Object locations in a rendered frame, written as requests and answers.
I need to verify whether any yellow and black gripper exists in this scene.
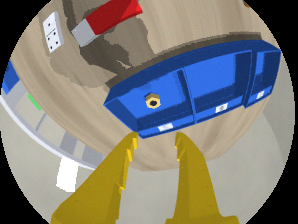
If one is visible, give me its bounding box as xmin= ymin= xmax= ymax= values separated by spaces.
xmin=50 ymin=132 xmax=239 ymax=224

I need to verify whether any brass hex nut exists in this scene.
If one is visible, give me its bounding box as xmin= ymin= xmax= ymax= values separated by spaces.
xmin=146 ymin=93 xmax=160 ymax=109

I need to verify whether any white domino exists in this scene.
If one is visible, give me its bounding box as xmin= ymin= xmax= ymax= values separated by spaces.
xmin=43 ymin=11 xmax=64 ymax=53

